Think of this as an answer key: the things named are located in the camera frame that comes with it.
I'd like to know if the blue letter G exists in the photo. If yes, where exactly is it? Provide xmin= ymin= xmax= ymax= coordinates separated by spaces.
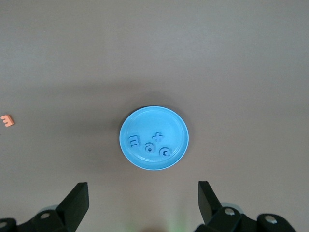
xmin=159 ymin=146 xmax=172 ymax=158

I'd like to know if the brown table cloth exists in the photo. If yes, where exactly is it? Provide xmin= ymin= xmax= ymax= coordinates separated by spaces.
xmin=0 ymin=0 xmax=309 ymax=232

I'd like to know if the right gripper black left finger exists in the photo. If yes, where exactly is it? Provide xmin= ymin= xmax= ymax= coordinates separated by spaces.
xmin=16 ymin=182 xmax=89 ymax=232

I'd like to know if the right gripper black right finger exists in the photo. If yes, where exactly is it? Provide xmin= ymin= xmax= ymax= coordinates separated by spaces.
xmin=195 ymin=180 xmax=260 ymax=232

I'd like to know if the orange letter E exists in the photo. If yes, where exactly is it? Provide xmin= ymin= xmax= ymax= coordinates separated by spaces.
xmin=0 ymin=114 xmax=15 ymax=128

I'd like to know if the blue plate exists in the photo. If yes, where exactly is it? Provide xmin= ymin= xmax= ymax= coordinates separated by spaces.
xmin=119 ymin=105 xmax=190 ymax=172

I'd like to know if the blue letter E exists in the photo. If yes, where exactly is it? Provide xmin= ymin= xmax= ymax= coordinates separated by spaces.
xmin=128 ymin=135 xmax=141 ymax=148

